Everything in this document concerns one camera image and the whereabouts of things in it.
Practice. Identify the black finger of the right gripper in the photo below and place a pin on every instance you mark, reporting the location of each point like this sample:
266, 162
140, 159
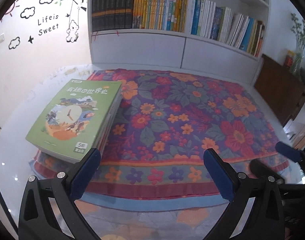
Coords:
260, 170

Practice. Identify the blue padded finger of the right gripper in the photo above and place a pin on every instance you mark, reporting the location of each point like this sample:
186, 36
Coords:
289, 152

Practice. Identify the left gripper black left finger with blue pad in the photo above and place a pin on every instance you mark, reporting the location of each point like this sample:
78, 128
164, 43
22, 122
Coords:
37, 219

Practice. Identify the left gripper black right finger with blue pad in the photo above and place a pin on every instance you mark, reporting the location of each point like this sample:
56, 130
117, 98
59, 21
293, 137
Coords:
266, 218

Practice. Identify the green world history book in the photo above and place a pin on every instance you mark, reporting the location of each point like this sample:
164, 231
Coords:
77, 119

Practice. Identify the row of mixed leaning books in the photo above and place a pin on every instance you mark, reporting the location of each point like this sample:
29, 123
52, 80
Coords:
222, 24

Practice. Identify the row of yellow orange books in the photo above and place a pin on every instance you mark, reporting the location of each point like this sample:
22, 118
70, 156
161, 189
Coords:
169, 15

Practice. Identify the brown wooden cabinet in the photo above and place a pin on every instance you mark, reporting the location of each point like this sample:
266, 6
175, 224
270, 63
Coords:
282, 91

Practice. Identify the floral woven mat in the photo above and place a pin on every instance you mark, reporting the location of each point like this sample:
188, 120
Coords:
152, 183

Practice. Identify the glass vase with green plant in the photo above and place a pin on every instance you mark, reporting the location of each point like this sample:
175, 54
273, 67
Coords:
298, 29

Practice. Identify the white bookshelf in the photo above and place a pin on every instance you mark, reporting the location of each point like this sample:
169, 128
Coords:
160, 48

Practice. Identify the row of black volumes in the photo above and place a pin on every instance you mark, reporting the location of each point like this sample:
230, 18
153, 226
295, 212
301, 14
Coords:
111, 14

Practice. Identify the cartoon wall decal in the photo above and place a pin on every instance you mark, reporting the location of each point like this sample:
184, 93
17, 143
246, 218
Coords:
44, 21

